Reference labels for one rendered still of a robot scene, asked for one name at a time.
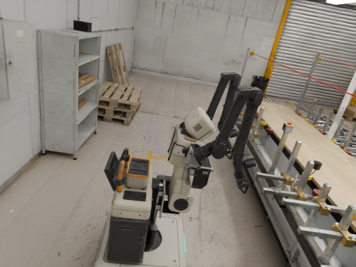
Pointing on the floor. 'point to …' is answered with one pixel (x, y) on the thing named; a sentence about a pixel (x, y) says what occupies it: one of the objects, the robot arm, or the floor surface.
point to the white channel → (342, 107)
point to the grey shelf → (67, 88)
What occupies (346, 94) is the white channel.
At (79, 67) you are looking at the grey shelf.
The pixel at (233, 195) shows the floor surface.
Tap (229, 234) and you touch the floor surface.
